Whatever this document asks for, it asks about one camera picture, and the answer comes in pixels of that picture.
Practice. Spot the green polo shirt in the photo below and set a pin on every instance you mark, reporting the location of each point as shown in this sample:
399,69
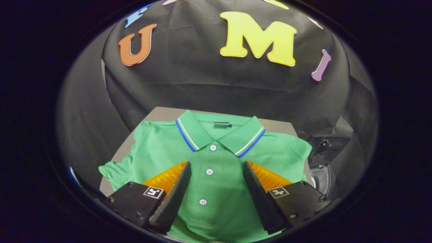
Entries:
216,189

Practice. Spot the grey cabinet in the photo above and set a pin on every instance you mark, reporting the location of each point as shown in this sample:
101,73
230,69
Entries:
162,114

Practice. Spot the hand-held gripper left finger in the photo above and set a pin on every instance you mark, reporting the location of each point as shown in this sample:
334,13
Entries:
172,202

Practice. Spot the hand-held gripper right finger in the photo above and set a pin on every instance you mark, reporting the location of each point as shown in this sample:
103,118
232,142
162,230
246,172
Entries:
261,202

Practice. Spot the dark washing machine lid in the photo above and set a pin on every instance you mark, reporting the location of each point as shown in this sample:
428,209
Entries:
329,148

